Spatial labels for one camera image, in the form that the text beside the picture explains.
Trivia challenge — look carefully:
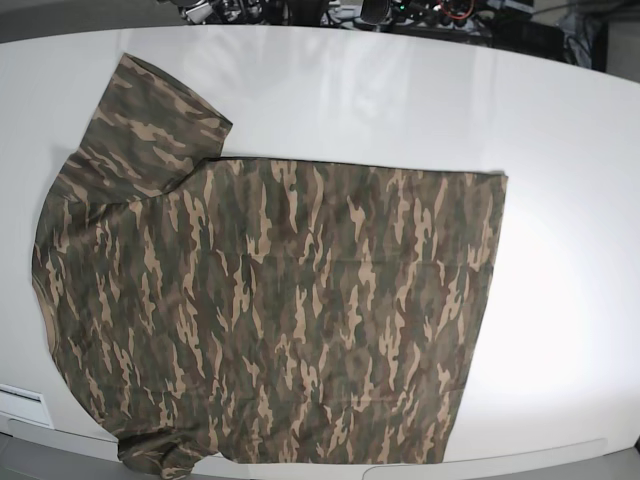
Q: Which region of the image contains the black cable clutter background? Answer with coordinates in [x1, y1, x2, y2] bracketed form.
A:
[174, 1, 608, 72]

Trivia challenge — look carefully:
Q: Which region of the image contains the camouflage T-shirt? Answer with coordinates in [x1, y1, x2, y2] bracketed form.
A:
[32, 54, 508, 479]

